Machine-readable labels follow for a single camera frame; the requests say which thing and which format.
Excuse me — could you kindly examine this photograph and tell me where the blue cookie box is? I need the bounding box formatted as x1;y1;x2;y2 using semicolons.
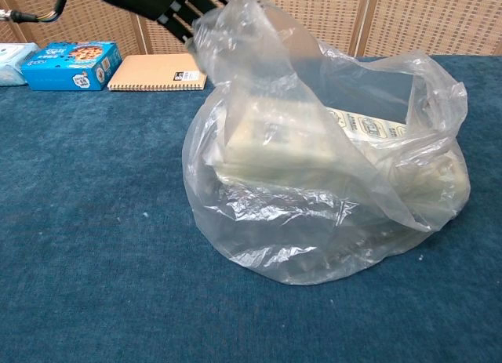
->
20;41;122;92

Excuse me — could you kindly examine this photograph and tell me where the white wet wipes pack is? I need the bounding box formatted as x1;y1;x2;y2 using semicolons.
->
0;42;41;88

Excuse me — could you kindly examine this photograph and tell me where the brown spiral notebook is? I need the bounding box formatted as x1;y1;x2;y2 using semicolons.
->
107;53;208;93

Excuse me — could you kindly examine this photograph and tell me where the woven wooden folding screen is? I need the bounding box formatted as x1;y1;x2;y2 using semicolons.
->
0;0;502;59

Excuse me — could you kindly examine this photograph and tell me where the cream printed package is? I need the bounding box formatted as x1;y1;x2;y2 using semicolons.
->
203;96;471;225

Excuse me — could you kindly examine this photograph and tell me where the teal table cloth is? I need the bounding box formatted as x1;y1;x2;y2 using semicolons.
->
0;55;502;363

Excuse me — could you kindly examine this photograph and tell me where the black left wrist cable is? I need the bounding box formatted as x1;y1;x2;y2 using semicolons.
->
0;0;72;24

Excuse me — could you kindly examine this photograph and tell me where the clear plastic bag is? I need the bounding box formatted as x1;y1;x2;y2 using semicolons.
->
182;0;471;286

